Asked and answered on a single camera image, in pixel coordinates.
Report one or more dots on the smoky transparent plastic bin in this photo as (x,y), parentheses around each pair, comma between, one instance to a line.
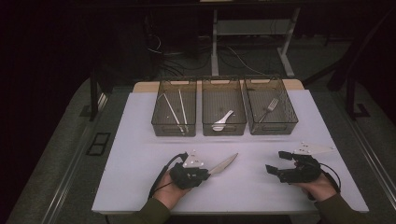
(264,99)
(174,124)
(223,99)

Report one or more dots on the metal table knife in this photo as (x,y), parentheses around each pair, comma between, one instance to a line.
(224,164)

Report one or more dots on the black slanted stand bar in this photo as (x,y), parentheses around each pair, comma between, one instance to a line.
(351,56)

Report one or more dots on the metal fork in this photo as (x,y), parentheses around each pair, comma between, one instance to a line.
(272,105)

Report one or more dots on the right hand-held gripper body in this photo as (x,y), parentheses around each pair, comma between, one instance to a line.
(303,172)

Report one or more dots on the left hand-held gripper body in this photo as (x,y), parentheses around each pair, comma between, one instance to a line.
(186,177)

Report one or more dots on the person's left hand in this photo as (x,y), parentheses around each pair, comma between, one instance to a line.
(168,193)

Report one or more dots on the black metal stand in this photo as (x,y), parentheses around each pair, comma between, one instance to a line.
(351,99)
(93,99)

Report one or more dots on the person's right hand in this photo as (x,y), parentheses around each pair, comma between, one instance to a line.
(320,188)

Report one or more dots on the black rectangular floor frame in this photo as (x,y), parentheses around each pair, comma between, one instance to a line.
(93,149)

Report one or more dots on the white ceramic spoon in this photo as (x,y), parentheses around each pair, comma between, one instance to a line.
(219,126)

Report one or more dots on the white metal desk frame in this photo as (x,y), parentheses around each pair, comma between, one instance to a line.
(214,46)

